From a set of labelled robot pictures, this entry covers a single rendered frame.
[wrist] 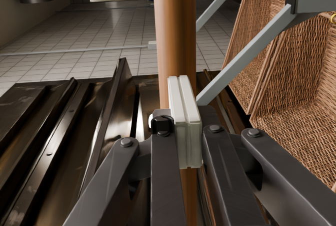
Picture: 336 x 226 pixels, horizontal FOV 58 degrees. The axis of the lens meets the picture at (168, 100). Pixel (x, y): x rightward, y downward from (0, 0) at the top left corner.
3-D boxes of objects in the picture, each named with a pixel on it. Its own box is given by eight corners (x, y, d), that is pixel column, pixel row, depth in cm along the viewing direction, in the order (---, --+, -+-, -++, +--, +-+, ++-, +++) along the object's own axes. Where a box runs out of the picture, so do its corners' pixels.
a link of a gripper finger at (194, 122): (187, 122, 16) (202, 121, 16) (177, 75, 22) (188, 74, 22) (189, 169, 17) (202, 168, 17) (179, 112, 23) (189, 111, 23)
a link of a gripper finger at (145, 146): (178, 180, 15) (117, 184, 15) (172, 128, 20) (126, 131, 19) (177, 154, 14) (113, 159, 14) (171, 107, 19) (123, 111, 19)
